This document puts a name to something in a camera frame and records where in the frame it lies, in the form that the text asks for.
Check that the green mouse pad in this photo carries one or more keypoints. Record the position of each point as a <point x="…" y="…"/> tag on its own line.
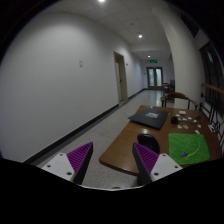
<point x="188" y="149"/>

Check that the white card on table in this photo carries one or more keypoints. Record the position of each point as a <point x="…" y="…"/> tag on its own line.
<point x="182" y="112"/>

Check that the black computer mouse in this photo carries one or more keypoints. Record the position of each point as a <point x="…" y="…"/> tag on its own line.
<point x="149" y="142"/>

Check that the glass double door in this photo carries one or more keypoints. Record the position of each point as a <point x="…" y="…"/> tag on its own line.
<point x="155" y="78"/>

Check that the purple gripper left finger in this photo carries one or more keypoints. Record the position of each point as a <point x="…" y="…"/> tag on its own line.
<point x="71" y="166"/>

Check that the green exit sign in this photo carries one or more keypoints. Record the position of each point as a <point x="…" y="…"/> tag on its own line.
<point x="153" y="61"/>

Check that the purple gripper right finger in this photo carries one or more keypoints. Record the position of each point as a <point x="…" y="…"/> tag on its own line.
<point x="152" y="166"/>

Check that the black laptop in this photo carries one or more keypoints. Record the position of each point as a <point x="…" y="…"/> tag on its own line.
<point x="150" y="117"/>

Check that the wooden door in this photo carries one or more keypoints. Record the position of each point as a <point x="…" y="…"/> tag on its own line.
<point x="120" y="72"/>

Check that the wooden handrail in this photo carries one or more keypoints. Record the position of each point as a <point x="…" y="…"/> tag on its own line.
<point x="210" y="88"/>

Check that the small black box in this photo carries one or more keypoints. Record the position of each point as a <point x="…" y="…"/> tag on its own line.
<point x="174" y="120"/>

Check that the wooden chair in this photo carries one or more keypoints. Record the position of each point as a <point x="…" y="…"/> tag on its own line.
<point x="178" y="95"/>

